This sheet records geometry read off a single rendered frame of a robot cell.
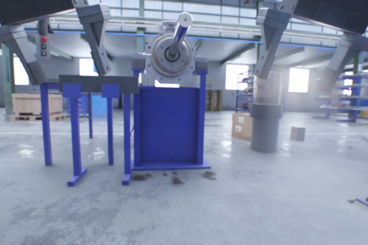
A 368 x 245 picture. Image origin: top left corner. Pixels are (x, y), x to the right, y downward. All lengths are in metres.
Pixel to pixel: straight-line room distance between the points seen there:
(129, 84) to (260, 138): 1.89
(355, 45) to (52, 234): 1.34
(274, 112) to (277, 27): 2.46
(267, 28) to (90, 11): 0.27
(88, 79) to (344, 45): 1.60
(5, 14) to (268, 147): 2.77
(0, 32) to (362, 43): 0.59
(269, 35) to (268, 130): 2.50
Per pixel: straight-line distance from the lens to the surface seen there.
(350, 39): 0.43
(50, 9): 0.37
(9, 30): 0.43
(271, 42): 0.35
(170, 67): 1.79
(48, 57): 1.34
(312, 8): 0.36
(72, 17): 8.96
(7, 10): 0.41
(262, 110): 2.75
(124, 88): 1.66
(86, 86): 1.74
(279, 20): 0.35
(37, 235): 1.32
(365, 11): 0.42
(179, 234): 1.14
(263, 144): 2.84
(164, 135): 2.08
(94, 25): 0.35
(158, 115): 2.05
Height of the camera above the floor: 0.69
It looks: 7 degrees down
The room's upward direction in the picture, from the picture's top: 1 degrees clockwise
